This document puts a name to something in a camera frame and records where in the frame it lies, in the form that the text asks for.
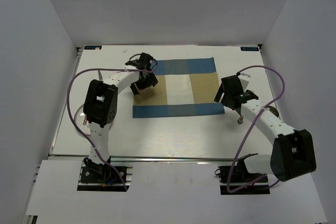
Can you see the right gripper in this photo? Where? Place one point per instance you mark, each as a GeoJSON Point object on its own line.
{"type": "Point", "coordinates": [219, 95]}

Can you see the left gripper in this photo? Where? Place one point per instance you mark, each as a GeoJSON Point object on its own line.
{"type": "Point", "coordinates": [151, 80]}

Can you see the pink iridescent fork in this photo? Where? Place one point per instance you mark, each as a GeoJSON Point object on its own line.
{"type": "Point", "coordinates": [240, 119]}

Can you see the blue beige cloth placemat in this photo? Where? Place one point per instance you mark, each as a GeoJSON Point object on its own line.
{"type": "Point", "coordinates": [186, 87]}

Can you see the metal tin cup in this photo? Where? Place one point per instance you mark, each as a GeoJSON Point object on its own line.
{"type": "Point", "coordinates": [273, 110]}

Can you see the white plate with red characters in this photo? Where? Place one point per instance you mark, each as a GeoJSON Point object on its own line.
{"type": "Point", "coordinates": [81, 121]}

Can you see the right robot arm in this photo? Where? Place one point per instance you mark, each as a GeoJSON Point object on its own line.
{"type": "Point", "coordinates": [292, 152]}

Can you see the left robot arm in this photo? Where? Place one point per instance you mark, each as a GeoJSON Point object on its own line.
{"type": "Point", "coordinates": [100, 108]}

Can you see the right corner table sticker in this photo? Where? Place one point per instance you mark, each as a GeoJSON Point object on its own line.
{"type": "Point", "coordinates": [249, 49]}

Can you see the corner table sticker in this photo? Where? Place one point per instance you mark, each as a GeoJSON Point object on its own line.
{"type": "Point", "coordinates": [249, 49]}
{"type": "Point", "coordinates": [92, 47]}

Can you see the left corner table sticker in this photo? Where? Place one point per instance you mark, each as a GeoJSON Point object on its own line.
{"type": "Point", "coordinates": [92, 47]}

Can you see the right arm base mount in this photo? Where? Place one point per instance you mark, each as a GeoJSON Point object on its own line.
{"type": "Point", "coordinates": [261, 187]}

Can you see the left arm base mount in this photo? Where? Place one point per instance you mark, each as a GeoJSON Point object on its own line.
{"type": "Point", "coordinates": [90, 181]}

